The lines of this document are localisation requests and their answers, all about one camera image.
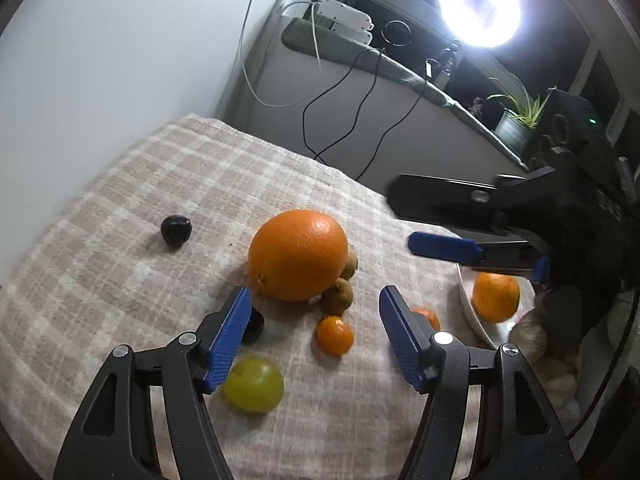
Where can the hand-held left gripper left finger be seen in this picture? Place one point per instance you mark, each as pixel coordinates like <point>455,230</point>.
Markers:
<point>227,340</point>

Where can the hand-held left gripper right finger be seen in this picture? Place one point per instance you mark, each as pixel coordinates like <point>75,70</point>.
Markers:
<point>400,332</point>

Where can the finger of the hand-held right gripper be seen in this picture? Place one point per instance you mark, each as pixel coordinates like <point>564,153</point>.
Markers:
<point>445,247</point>
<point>440,200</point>

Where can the dark plum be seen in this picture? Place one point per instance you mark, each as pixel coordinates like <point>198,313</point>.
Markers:
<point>254,325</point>
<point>176,230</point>

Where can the small mandarin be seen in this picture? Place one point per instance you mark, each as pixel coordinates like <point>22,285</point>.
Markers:
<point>429,317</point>
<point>335,335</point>

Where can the green grape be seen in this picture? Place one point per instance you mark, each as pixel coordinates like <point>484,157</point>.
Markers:
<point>255,385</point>

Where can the brown kiwi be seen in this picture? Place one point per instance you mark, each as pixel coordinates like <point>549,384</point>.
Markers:
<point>337,296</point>
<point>351,263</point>

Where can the floral white plate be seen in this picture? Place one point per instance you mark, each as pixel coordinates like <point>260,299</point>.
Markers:
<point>472,320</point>

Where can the large orange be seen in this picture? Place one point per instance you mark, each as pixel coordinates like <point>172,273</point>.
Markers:
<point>297,255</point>

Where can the person's right forearm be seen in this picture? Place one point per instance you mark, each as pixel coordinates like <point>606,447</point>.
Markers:
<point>545,355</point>

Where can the medium orange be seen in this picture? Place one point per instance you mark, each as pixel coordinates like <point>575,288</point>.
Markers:
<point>496,296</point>

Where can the potted spider plant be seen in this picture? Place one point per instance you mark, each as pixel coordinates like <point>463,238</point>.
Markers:
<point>515,127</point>

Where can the checked tablecloth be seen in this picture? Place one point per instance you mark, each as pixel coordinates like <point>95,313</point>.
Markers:
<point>125,285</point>

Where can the grey-green windowsill cloth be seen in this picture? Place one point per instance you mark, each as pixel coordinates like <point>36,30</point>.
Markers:
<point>400,72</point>

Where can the black tripod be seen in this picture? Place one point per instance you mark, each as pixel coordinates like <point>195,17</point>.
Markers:
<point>445,65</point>

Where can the white power strip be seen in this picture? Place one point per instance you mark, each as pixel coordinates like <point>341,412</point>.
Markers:
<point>345,12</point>
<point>355,35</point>

